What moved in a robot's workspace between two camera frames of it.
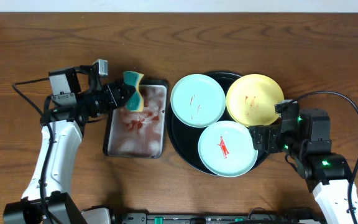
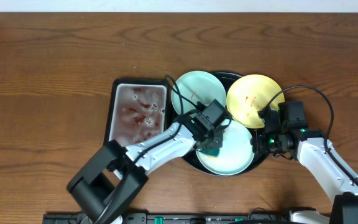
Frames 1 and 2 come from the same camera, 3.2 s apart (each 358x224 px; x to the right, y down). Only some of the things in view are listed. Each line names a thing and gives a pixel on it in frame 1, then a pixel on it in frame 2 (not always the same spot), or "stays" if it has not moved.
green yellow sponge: [135, 103] to [212, 154]
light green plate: [226, 149] stays
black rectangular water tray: [141, 135] stays
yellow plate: [251, 100] stays
